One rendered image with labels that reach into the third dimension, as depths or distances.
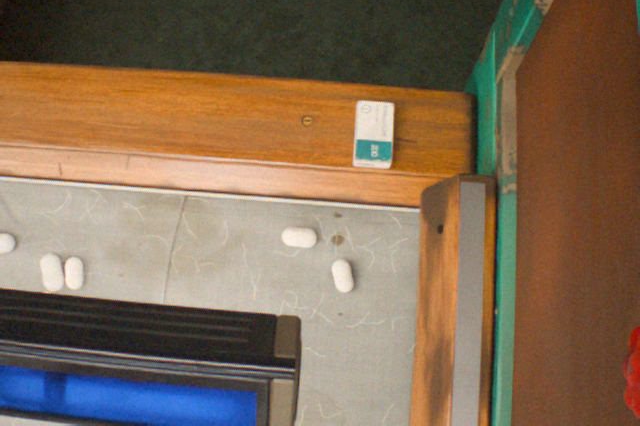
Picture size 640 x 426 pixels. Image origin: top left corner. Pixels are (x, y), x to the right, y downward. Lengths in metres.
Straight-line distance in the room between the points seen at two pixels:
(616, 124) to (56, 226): 0.57
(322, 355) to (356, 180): 0.17
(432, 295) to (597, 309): 0.28
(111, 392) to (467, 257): 0.36
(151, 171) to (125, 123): 0.05
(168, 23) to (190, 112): 0.92
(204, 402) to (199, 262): 0.38
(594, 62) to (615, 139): 0.07
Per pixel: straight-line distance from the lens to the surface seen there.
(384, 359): 0.90
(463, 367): 0.79
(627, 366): 0.43
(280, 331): 0.56
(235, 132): 0.93
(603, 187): 0.58
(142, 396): 0.55
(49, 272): 0.92
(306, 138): 0.92
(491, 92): 0.89
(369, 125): 0.91
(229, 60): 1.81
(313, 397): 0.89
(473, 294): 0.80
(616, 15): 0.59
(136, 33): 1.85
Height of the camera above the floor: 1.63
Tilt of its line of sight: 72 degrees down
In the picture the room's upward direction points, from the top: 7 degrees clockwise
